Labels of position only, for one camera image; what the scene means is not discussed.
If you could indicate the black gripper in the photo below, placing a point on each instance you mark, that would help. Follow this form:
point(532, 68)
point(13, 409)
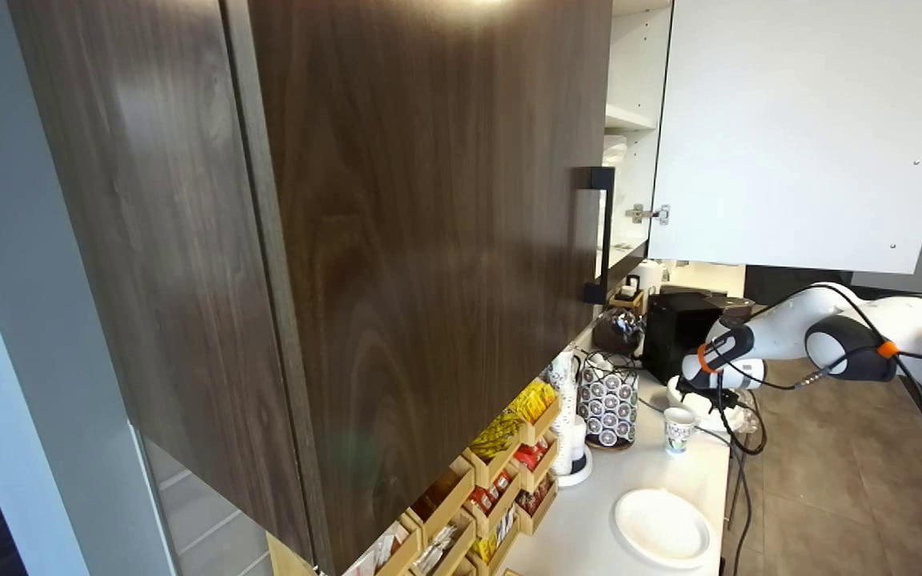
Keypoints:
point(728, 398)

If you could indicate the swirl print paper coffee cup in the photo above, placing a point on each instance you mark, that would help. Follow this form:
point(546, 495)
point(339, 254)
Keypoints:
point(680, 429)

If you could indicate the white paper plate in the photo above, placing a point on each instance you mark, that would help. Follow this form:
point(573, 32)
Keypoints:
point(659, 526)

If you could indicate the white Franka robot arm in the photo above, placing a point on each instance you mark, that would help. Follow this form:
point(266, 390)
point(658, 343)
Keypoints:
point(800, 323)

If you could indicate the black coffee machine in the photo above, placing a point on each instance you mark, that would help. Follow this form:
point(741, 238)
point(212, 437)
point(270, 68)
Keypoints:
point(674, 323)

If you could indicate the white open cabinet door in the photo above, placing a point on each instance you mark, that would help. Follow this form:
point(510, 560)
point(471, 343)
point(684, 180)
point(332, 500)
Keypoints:
point(800, 130)

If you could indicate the dark wood upper cabinet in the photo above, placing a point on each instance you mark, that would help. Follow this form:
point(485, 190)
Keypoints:
point(416, 243)

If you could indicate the white cabinet interior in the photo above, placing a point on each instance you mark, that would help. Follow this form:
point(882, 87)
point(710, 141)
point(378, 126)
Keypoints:
point(632, 64)

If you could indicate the dark metal jug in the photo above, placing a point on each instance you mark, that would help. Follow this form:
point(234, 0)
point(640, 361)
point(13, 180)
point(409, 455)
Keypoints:
point(614, 335)

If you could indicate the silver door hinge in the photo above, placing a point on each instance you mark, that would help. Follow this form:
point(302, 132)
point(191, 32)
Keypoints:
point(646, 212)

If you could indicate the wooden tea bag organizer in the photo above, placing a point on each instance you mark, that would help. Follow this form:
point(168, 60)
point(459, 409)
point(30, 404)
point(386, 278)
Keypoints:
point(498, 485)

